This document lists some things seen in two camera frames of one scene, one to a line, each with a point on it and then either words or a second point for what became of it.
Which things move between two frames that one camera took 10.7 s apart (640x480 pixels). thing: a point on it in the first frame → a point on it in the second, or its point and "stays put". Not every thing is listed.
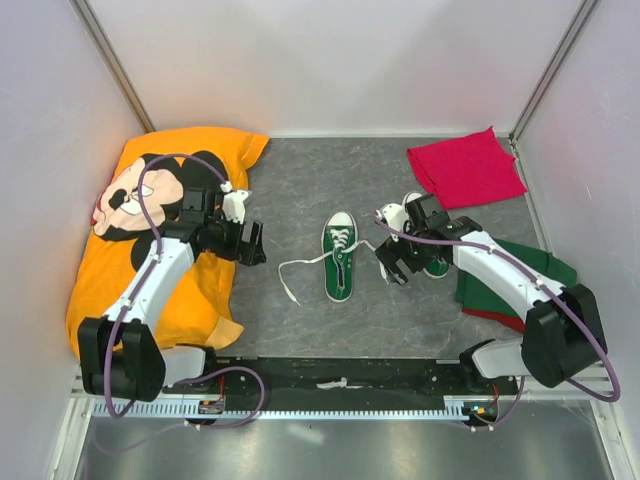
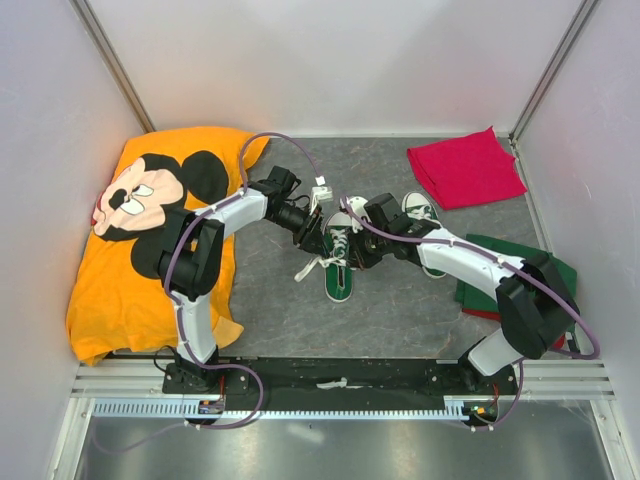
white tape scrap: x=334 y=384 stays put
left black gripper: x=249 y=257 → x=310 y=236
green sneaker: x=340 y=230 stays put
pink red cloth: x=468 y=171 stays put
